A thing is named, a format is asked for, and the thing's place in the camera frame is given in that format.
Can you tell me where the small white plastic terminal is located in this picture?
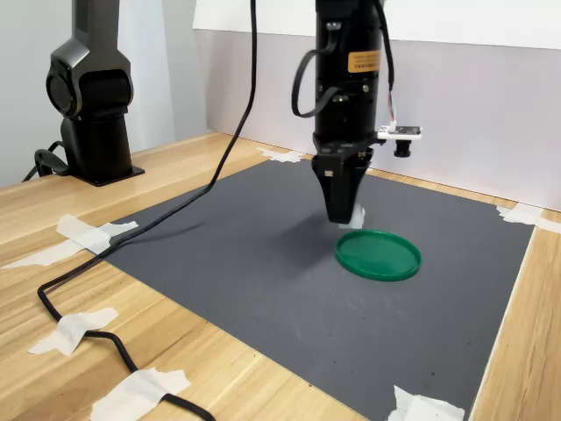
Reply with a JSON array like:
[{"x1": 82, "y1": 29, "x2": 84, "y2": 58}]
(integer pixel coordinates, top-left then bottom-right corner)
[{"x1": 339, "y1": 203, "x2": 367, "y2": 232}]

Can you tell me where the round green lid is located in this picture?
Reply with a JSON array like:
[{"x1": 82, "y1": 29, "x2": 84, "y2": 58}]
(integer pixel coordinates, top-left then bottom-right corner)
[{"x1": 335, "y1": 229, "x2": 423, "y2": 282}]

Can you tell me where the white tape on mat corner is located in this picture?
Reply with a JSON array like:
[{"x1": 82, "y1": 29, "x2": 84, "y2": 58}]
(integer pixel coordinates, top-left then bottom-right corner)
[
  {"x1": 0, "y1": 213, "x2": 140, "y2": 271},
  {"x1": 386, "y1": 384, "x2": 465, "y2": 421},
  {"x1": 256, "y1": 146, "x2": 307, "y2": 164},
  {"x1": 495, "y1": 203, "x2": 561, "y2": 232}
]

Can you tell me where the white partition panel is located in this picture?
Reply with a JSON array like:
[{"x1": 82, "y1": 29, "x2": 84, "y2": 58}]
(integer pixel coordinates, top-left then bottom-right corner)
[
  {"x1": 192, "y1": 0, "x2": 317, "y2": 160},
  {"x1": 375, "y1": 0, "x2": 561, "y2": 212}
]

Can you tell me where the dark grey mat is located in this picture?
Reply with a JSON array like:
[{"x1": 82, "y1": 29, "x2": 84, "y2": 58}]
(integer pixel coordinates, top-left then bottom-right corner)
[{"x1": 89, "y1": 157, "x2": 536, "y2": 421}]

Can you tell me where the black camera cable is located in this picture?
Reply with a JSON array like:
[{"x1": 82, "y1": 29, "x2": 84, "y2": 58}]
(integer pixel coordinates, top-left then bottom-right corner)
[{"x1": 37, "y1": 0, "x2": 399, "y2": 421}]

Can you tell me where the white tape over cable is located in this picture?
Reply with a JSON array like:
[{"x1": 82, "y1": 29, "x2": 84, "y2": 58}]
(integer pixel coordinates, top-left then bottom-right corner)
[
  {"x1": 89, "y1": 367, "x2": 192, "y2": 421},
  {"x1": 28, "y1": 307, "x2": 119, "y2": 357}
]

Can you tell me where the black arm base cable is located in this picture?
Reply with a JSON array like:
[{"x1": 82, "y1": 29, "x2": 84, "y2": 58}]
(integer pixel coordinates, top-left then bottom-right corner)
[{"x1": 21, "y1": 139, "x2": 71, "y2": 183}]

